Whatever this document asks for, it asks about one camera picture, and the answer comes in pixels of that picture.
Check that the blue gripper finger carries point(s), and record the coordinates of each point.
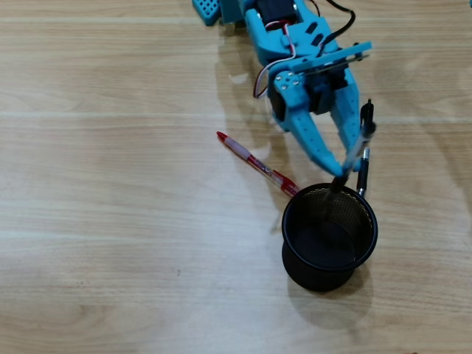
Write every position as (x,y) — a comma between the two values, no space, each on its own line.
(308,136)
(348,121)

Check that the clear stick pen black cap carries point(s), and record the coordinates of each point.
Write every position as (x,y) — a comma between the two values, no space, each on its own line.
(355,151)

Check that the black retractable gel pen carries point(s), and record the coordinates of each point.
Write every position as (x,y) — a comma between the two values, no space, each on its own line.
(363,177)

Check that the red retractable gel pen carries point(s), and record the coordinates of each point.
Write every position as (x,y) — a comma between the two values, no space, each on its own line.
(239,149)

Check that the black mesh pen holder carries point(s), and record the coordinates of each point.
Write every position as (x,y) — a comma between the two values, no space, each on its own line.
(295,265)

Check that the wrist camera on blue mount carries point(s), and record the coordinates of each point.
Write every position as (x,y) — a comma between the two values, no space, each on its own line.
(332,55)

